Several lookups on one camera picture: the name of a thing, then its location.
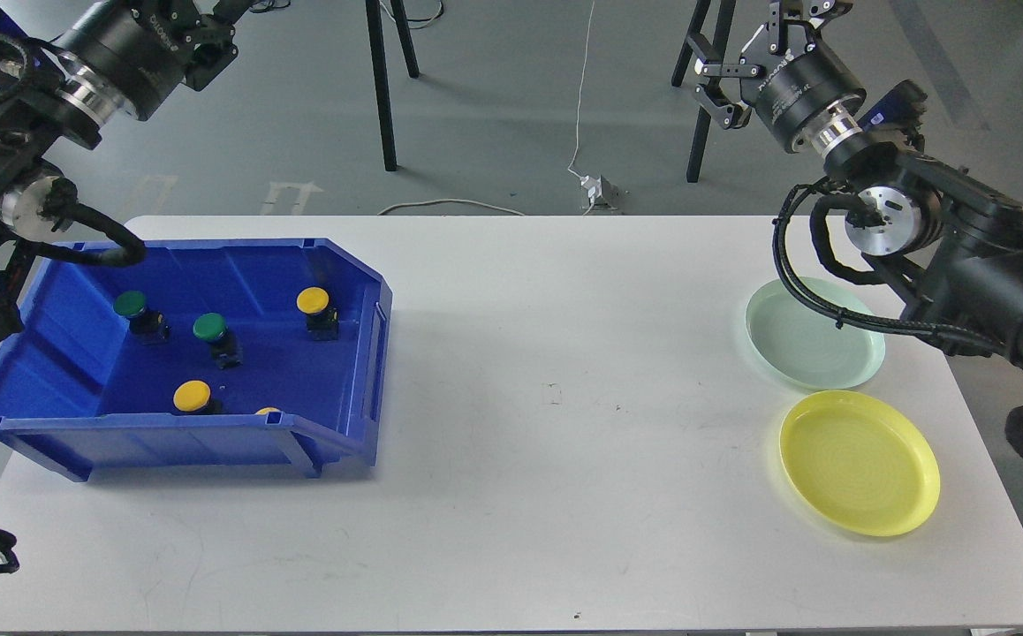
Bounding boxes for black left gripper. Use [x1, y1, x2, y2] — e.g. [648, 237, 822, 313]
[54, 1, 239, 122]

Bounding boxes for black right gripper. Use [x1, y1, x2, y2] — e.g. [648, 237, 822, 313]
[694, 1, 868, 155]

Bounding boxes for green push button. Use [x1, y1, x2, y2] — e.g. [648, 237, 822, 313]
[192, 313, 244, 369]
[112, 290, 170, 344]

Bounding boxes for yellow push button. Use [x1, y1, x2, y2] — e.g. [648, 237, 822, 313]
[172, 379, 224, 415]
[296, 286, 339, 340]

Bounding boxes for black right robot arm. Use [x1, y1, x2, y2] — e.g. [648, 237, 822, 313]
[671, 1, 1023, 458]

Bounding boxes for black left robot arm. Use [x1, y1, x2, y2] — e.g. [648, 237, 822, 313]
[0, 1, 253, 343]

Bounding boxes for pale green plate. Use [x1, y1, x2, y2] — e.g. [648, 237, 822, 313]
[743, 279, 886, 390]

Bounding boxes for yellow plate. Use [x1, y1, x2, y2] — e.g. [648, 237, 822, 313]
[777, 390, 941, 538]

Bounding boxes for black stand legs right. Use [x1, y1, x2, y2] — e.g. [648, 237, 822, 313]
[671, 0, 739, 184]

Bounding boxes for black stand legs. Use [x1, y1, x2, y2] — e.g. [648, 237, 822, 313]
[671, 0, 739, 184]
[364, 0, 421, 172]

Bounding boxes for white power adapter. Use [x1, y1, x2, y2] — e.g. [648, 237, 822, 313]
[580, 176, 622, 215]

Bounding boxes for black stand legs left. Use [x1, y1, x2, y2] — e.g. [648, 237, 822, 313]
[364, 0, 421, 172]

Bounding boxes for blue plastic storage bin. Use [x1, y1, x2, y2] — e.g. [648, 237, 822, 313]
[0, 238, 391, 481]

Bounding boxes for white power cable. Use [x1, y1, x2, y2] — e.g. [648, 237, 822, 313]
[376, 0, 598, 217]

